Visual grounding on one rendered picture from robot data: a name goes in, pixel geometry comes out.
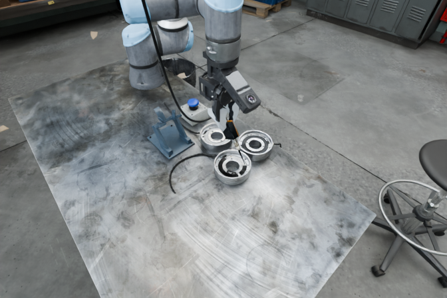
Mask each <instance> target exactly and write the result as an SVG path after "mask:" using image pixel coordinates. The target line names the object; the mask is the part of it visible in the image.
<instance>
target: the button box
mask: <svg viewBox="0 0 447 298"><path fill-rule="evenodd" d="M180 108H181V109H182V110H183V112H184V113H185V114H186V115H187V116H188V117H189V118H191V119H193V120H204V119H207V118H208V108H207V107H205V106H204V105H203V104H201V103H200V102H199V105H197V106H196V107H195V108H192V107H191V106H188V104H185V105H183V106H181V107H180ZM181 115H182V116H181V117H182V118H183V119H184V120H185V121H187V122H188V123H189V124H190V125H192V126H195V125H196V124H198V123H199V122H192V121H190V120H188V119H187V118H186V117H185V116H184V115H183V114H182V113H181Z"/></svg>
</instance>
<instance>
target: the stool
mask: <svg viewBox="0 0 447 298"><path fill-rule="evenodd" d="M419 160H420V164H421V166H422V168H423V170H424V171H425V172H426V174H427V175H428V176H429V178H430V179H431V180H432V181H433V182H435V183H436V184H437V185H438V186H440V187H441V188H442V189H441V190H440V191H439V190H437V189H436V188H433V187H432V186H429V185H427V184H424V183H422V182H418V181H414V180H405V179H400V180H393V181H390V182H388V183H386V184H385V185H384V186H383V187H382V188H381V189H380V191H379V193H378V206H379V209H380V212H381V214H382V216H383V218H384V220H383V219H380V218H377V217H375V218H374V220H373V221H372V222H371V223H372V224H374V225H377V226H379V227H381V228H383V229H386V230H388V231H390V232H392V233H393V234H394V235H395V236H396V237H395V239H394V241H393V243H392V245H391V246H390V248H389V250H388V252H387V254H386V256H385V258H384V260H383V262H382V263H381V265H380V264H378V265H375V266H373V267H371V269H372V271H373V273H374V274H375V275H376V277H380V276H383V275H384V274H386V273H385V271H386V270H387V269H388V267H389V265H390V264H391V262H392V261H393V259H394V257H395V255H396V254H397V253H398V251H399V249H400V247H401V246H402V244H403V243H404V241H406V242H407V243H408V244H409V245H410V246H411V247H412V248H413V249H415V250H416V251H417V252H418V253H419V254H420V255H421V256H422V257H423V258H424V259H425V260H426V261H427V262H429V264H431V266H433V268H435V270H437V272H439V274H441V275H442V277H439V278H438V280H439V282H440V283H441V284H442V286H443V287H444V288H447V270H446V269H445V268H444V267H443V265H442V264H441V263H440V262H439V261H438V260H437V259H436V258H435V257H434V256H433V254H434V255H441V256H447V252H441V251H440V248H439V246H438V244H437V241H436V239H435V237H434V235H437V236H443V235H445V233H444V231H445V230H447V221H446V220H442V219H440V218H437V217H435V216H434V212H435V211H436V210H437V209H438V208H439V203H440V202H441V201H442V200H443V199H444V198H445V199H447V139H439V140H433V141H430V142H427V143H426V144H425V145H424V146H423V147H422V148H421V149H420V152H419ZM398 182H408V183H413V184H418V185H421V186H424V187H426V188H429V189H431V190H432V191H431V193H430V195H429V197H428V199H427V200H426V201H425V202H424V203H423V204H422V205H417V206H416V205H415V204H413V203H412V202H411V201H410V200H409V199H408V198H407V197H406V196H405V195H403V194H402V193H401V192H400V191H399V190H397V189H396V188H395V187H394V186H393V185H392V184H394V183H398ZM388 186H389V187H390V188H391V189H393V190H394V191H395V192H396V193H397V194H398V195H399V196H400V197H401V198H402V199H404V200H405V201H406V202H407V203H408V204H409V205H411V206H412V207H413V208H414V209H413V210H412V213H409V214H402V212H401V210H400V208H399V206H398V203H397V201H396V198H395V196H394V194H393V192H392V190H391V189H387V194H385V195H384V202H385V203H388V204H390V206H391V209H392V213H393V216H386V214H385V212H384V210H383V207H382V202H381V198H382V193H383V191H384V190H385V188H386V187H388ZM436 193H437V194H436ZM405 218H409V219H408V220H407V221H406V222H405V220H404V219H405ZM390 220H394V221H395V223H392V222H390ZM430 220H435V221H438V222H440V223H442V224H433V225H431V222H430ZM422 223H423V224H424V225H420V224H422ZM433 232H434V233H433ZM424 233H428V235H429V237H430V240H431V242H432V244H433V246H434V249H435V251H434V250H431V249H428V248H426V247H424V246H423V244H422V243H421V242H420V241H419V240H418V239H417V238H416V237H415V235H420V234H424Z"/></svg>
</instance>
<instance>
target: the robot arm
mask: <svg viewBox="0 0 447 298"><path fill-rule="evenodd" d="M145 2H146V6H147V9H148V13H149V16H150V20H151V22H155V21H157V22H158V25H155V26H152V27H153V30H154V34H155V38H156V41H157V44H158V48H159V51H160V55H161V56H164V55H171V54H176V53H183V52H186V51H189V50H190V49H191V48H192V46H193V43H194V34H193V28H192V24H191V23H190V22H189V21H188V19H187V17H193V16H198V15H201V16H202V17H203V18H204V19H205V32H206V51H203V57H204V58H206V59H207V67H208V71H206V72H204V73H203V74H202V75H200V76H199V77H198V78H199V88H200V94H201V95H202V96H204V97H205V98H206V99H208V100H209V101H211V100H213V101H214V102H213V104H212V108H209V109H208V114H209V115H210V116H211V117H212V118H213V119H214V120H215V122H216V124H217V126H218V128H219V129H220V130H221V131H224V130H225V129H226V128H227V126H226V122H227V120H226V115H227V113H228V114H229V120H233V121H234V122H235V120H236V118H237V115H238V112H239V110H240V109H241V111H242V112H243V113H244V114H247V113H249V112H251V111H253V110H255V109H256V108H257V107H258V106H259V105H260V104H261V100H260V99H259V97H258V96H257V95H256V93H255V92H254V91H253V89H252V88H251V87H250V86H249V84H248V83H247V81H246V80H245V79H244V78H243V76H242V75H241V73H240V72H239V71H238V70H237V69H236V67H235V66H236V65H237V64H238V62H239V55H240V46H241V17H242V5H243V0H145ZM120 4H121V7H122V12H123V14H124V18H125V20H126V22H127V23H129V24H131V25H129V26H127V27H126V28H125V29H124V30H123V32H122V39H123V45H124V47H125V49H126V54H127V57H128V62H129V64H130V74H129V81H130V84H131V86H132V87H134V88H136V89H139V90H150V89H153V88H157V87H159V86H161V85H162V84H164V82H165V81H166V79H165V77H164V73H163V71H162V67H161V65H160V63H159V62H158V55H157V52H156V49H155V46H154V42H153V39H152V36H151V32H150V29H149V26H148V22H147V19H146V15H145V12H144V8H143V5H142V2H141V0H120ZM205 75H206V76H205ZM201 83H202V84H203V90H204V91H202V90H201Z"/></svg>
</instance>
